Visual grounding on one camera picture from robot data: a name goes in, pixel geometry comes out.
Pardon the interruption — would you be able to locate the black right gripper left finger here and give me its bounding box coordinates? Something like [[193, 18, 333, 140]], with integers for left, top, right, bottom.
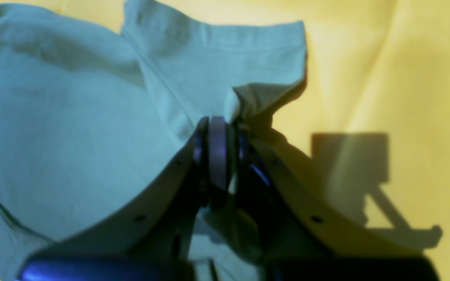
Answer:
[[18, 117, 225, 281]]

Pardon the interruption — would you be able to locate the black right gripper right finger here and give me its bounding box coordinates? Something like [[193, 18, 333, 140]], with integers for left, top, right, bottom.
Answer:
[[233, 123, 439, 281]]

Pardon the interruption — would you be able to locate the green T-shirt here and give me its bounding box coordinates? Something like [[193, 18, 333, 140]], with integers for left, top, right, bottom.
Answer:
[[0, 0, 307, 281]]

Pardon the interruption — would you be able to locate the yellow tablecloth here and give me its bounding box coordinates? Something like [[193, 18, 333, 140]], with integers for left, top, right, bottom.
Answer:
[[0, 0, 450, 281]]

